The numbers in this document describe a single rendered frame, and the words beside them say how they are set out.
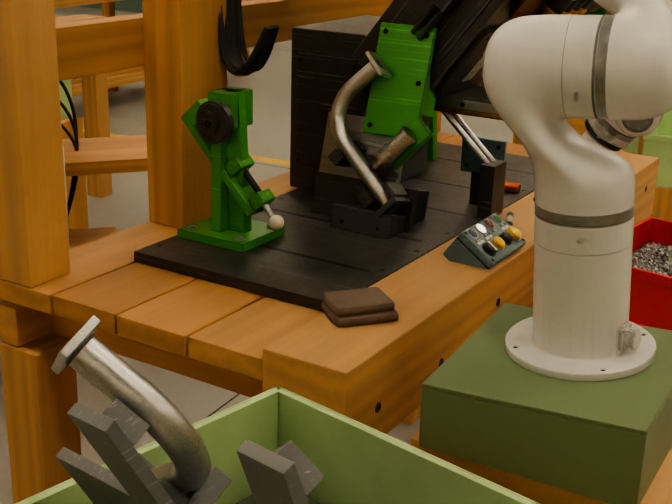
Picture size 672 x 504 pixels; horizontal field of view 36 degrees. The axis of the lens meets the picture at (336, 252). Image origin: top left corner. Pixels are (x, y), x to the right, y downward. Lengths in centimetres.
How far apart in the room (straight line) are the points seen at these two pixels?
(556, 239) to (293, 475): 66
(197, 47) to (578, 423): 108
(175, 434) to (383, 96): 124
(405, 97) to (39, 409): 86
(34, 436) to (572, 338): 98
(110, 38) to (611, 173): 101
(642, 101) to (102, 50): 104
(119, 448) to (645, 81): 70
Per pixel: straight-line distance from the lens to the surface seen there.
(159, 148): 201
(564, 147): 126
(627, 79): 121
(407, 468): 111
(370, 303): 154
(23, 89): 168
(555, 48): 122
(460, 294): 168
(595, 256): 128
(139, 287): 174
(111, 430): 80
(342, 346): 147
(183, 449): 85
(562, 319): 131
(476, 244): 180
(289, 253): 183
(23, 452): 193
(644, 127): 168
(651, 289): 181
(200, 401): 328
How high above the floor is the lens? 150
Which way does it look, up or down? 19 degrees down
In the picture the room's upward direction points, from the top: 2 degrees clockwise
